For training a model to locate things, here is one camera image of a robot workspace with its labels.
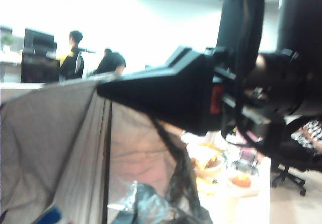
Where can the grey translucent partition panel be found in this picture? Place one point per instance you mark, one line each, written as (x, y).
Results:
(141, 153)

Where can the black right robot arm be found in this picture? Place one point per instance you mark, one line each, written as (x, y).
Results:
(296, 20)

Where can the blue foam slipper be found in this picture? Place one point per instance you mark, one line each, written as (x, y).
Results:
(51, 215)

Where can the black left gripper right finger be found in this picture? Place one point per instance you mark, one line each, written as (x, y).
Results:
(176, 59)

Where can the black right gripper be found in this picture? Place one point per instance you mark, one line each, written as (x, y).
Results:
(276, 83)

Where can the plate with orange food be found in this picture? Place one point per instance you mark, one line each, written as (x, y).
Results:
(240, 181)

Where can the standing person black jacket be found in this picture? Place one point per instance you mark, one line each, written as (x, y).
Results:
(71, 63)

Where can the white food bowl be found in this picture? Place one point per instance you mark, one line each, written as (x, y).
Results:
(213, 169)

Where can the black office chair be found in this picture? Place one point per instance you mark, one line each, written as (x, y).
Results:
(302, 158)

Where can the person in patterned clothes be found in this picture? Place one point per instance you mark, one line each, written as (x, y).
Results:
(309, 133)

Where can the black garbage bag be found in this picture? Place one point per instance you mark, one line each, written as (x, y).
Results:
(181, 183)

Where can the seated person black hair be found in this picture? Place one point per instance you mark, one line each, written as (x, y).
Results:
(110, 63)

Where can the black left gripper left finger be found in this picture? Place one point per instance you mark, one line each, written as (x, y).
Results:
(163, 95)

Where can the clear purple container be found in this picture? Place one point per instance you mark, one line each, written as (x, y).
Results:
(245, 158)

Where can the green potted plant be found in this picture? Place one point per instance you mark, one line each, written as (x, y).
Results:
(6, 41)

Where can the black monitor stack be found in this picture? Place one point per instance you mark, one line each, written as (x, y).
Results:
(37, 58)

